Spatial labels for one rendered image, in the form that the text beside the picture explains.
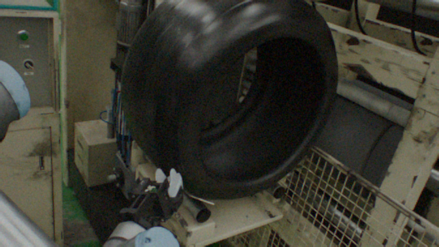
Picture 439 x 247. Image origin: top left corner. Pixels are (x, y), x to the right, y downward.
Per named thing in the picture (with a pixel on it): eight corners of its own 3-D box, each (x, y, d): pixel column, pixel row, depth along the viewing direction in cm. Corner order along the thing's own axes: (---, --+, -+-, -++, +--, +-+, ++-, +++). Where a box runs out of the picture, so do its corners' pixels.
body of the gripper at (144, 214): (170, 175, 80) (144, 215, 70) (180, 206, 84) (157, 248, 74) (138, 175, 82) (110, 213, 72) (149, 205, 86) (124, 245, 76)
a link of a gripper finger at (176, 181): (184, 157, 88) (168, 181, 81) (190, 178, 91) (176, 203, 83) (172, 157, 89) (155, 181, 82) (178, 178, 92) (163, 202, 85)
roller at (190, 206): (157, 155, 130) (145, 160, 127) (155, 145, 127) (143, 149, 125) (211, 219, 105) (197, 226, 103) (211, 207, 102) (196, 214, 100)
